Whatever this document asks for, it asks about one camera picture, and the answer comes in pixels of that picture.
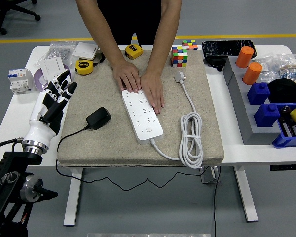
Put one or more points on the purple bowl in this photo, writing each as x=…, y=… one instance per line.
x=39, y=81

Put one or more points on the grey-brown fabric mat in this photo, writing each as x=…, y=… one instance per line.
x=175, y=106

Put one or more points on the black table control panel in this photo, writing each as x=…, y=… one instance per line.
x=287, y=167

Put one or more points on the person's left hand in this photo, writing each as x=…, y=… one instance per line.
x=153, y=89

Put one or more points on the white power strip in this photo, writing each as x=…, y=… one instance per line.
x=143, y=121

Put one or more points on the large colourful puzzle cube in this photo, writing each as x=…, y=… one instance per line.
x=179, y=56

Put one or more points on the white wall switch plate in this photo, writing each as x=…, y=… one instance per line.
x=85, y=50

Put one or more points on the small colourful puzzle cube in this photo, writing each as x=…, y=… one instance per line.
x=189, y=45

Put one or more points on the square yellow tape measure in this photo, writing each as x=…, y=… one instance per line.
x=133, y=51

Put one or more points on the grey stepped block holder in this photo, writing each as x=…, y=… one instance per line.
x=246, y=118

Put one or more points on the white table leg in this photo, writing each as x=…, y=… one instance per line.
x=72, y=197
x=246, y=197

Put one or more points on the clear bag of small parts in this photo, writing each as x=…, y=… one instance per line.
x=269, y=65

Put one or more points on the blue block with knob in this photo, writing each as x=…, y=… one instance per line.
x=267, y=116
x=258, y=93

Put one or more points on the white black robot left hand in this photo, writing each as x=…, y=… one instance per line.
x=43, y=128

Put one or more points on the white circuit breaker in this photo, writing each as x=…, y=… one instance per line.
x=19, y=80

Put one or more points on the person's right forearm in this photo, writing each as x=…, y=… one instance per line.
x=98, y=32

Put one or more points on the clear bag of resistors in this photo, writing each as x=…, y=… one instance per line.
x=291, y=69

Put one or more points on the dark batteries in bin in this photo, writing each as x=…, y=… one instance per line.
x=292, y=129

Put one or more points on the person's right hand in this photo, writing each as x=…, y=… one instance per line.
x=127, y=76

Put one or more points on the orange cylinder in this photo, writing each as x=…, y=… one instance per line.
x=244, y=58
x=252, y=74

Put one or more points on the person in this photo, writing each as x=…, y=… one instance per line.
x=130, y=19

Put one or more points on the metal bracket under table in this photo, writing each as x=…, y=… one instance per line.
x=208, y=175

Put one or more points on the black plug adapter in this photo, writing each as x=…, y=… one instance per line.
x=98, y=118

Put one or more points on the black cloth bundle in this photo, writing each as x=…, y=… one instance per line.
x=287, y=91

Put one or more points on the brown round part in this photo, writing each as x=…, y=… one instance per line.
x=285, y=109

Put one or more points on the clear bag of screws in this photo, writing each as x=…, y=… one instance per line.
x=60, y=50

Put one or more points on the blue plastic bin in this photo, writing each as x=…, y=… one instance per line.
x=286, y=142

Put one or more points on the black office chair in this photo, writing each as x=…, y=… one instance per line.
x=10, y=10

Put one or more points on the white blank switch plate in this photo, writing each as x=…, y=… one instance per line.
x=53, y=65

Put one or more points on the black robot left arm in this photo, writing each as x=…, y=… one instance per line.
x=12, y=160

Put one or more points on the person's left forearm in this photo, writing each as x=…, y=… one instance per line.
x=165, y=32

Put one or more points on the black cracked flat tray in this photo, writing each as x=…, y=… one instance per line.
x=224, y=48

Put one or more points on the round yellow tape measure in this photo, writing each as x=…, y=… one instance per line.
x=84, y=67

